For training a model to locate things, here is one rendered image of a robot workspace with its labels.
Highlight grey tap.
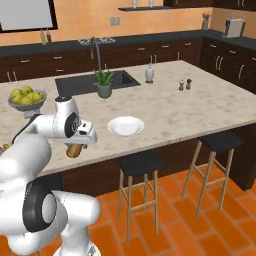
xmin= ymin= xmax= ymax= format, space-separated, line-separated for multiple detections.
xmin=89 ymin=36 xmax=103 ymax=73

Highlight grey pot with tools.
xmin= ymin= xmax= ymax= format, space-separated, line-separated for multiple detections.
xmin=201 ymin=12 xmax=212 ymax=31

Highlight short dark wood cupboard run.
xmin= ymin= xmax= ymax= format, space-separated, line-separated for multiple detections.
xmin=199 ymin=35 xmax=256 ymax=96

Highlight white plate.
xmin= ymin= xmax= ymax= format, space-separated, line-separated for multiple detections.
xmin=106 ymin=115 xmax=146 ymax=137

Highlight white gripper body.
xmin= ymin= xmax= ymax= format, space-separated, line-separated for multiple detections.
xmin=71 ymin=130 xmax=99 ymax=146

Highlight long dark wood cupboard run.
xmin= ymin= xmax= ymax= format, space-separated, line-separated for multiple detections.
xmin=0 ymin=35 xmax=205 ymax=84

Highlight dark wood wall cupboards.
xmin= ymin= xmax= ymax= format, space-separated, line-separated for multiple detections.
xmin=163 ymin=0 xmax=256 ymax=12

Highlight brown bun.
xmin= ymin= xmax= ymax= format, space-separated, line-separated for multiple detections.
xmin=65 ymin=142 xmax=84 ymax=159

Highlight green bottle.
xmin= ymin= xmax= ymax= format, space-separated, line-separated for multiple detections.
xmin=40 ymin=28 xmax=48 ymax=46

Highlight white toaster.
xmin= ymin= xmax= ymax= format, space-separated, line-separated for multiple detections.
xmin=222 ymin=17 xmax=247 ymax=39

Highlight black-seat wooden stool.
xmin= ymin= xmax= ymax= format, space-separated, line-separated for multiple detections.
xmin=180 ymin=130 xmax=245 ymax=220
xmin=116 ymin=149 xmax=166 ymax=245

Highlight dark-framed window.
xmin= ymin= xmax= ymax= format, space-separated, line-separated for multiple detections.
xmin=0 ymin=0 xmax=59 ymax=34

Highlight dark wall shelf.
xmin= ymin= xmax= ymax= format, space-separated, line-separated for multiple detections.
xmin=117 ymin=5 xmax=173 ymax=13

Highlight dark wood island base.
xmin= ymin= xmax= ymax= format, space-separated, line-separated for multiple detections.
xmin=33 ymin=123 xmax=256 ymax=198

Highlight green plant in grey pot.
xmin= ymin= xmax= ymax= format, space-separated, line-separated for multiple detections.
xmin=93 ymin=68 xmax=115 ymax=100

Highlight white soap dispenser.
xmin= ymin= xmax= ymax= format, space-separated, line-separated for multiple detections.
xmin=144 ymin=55 xmax=156 ymax=85

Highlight grey wall socket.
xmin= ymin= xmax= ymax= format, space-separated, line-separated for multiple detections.
xmin=109 ymin=16 xmax=121 ymax=27

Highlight grey fruit bowl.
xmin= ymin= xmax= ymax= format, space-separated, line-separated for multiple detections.
xmin=7 ymin=90 xmax=48 ymax=119

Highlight dark sink basin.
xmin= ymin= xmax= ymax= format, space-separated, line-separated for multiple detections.
xmin=54 ymin=69 xmax=142 ymax=98

